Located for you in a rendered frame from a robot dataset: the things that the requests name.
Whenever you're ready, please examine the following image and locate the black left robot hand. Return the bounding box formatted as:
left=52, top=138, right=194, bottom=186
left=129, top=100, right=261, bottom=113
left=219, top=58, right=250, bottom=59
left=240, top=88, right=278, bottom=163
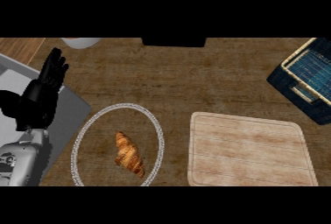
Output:
left=0, top=47, right=70, bottom=132

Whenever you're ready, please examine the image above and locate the pale wooden cutting board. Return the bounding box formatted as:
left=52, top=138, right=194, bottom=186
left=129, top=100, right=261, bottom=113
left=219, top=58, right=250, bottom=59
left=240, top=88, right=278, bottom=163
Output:
left=187, top=111, right=320, bottom=187

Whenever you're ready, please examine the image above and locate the dark blue wicker basket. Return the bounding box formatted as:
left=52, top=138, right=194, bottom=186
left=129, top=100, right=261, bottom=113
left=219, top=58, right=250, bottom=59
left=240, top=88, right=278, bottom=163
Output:
left=265, top=38, right=331, bottom=126

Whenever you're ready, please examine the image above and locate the grey sink basin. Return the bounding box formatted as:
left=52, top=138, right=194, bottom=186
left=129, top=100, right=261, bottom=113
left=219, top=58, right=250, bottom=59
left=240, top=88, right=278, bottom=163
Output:
left=0, top=52, right=94, bottom=179

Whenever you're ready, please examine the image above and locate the clear glass plate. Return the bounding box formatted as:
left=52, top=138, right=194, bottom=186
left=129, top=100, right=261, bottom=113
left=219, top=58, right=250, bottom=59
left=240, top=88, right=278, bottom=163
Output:
left=70, top=102, right=166, bottom=187

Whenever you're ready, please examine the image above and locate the white bowl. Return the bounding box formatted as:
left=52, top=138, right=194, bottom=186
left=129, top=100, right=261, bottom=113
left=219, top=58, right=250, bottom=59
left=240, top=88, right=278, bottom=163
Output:
left=60, top=38, right=102, bottom=50

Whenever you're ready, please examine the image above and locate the brown croissant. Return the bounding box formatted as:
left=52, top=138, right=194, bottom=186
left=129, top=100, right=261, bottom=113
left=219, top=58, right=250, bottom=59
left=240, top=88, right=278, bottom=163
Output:
left=114, top=130, right=147, bottom=179

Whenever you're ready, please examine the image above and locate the black appliance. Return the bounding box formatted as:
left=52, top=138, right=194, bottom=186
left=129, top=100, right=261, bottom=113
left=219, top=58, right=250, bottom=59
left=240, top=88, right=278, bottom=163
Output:
left=141, top=38, right=207, bottom=48

